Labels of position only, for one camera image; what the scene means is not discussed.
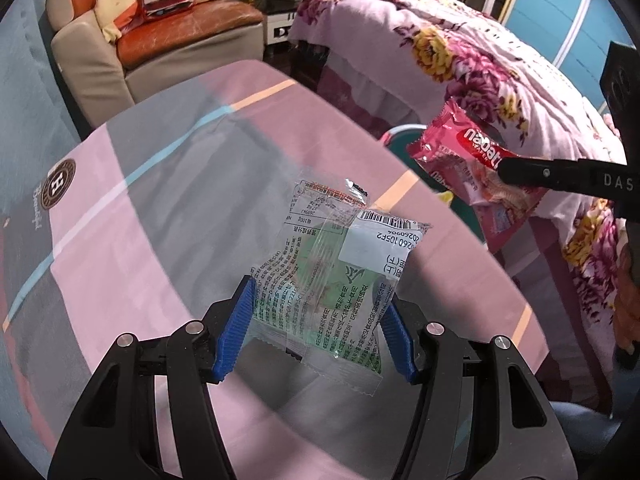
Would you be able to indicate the beige orange armchair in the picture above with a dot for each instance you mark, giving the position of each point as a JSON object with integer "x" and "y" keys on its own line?
{"x": 90, "y": 60}

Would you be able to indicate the white curved pole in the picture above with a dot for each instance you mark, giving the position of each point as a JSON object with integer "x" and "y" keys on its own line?
{"x": 575, "y": 20}

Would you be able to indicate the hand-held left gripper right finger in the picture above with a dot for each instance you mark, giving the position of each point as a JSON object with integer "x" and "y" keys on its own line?
{"x": 400, "y": 347}

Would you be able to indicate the pink floral blanket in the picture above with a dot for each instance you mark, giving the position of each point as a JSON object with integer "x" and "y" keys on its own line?
{"x": 450, "y": 60}

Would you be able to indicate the red wafer packet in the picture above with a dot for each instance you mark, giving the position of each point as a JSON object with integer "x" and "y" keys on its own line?
{"x": 460, "y": 145}

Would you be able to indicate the person's leg in jeans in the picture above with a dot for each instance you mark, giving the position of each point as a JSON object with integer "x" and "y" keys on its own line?
{"x": 585, "y": 440}

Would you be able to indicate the clear green print snack packet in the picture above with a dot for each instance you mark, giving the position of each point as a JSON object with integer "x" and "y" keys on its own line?
{"x": 325, "y": 285}

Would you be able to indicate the white glass cabinet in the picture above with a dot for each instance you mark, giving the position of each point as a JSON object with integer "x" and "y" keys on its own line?
{"x": 277, "y": 25}

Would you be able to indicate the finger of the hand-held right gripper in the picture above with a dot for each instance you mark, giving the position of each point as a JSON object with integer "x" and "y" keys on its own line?
{"x": 550, "y": 174}

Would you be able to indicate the yellow cushion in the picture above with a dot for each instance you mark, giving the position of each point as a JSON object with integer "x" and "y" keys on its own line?
{"x": 112, "y": 5}

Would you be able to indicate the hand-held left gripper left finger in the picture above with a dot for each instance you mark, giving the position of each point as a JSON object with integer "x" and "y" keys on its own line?
{"x": 234, "y": 332}

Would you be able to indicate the teal trash bin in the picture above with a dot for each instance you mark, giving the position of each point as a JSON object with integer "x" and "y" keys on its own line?
{"x": 402, "y": 147}

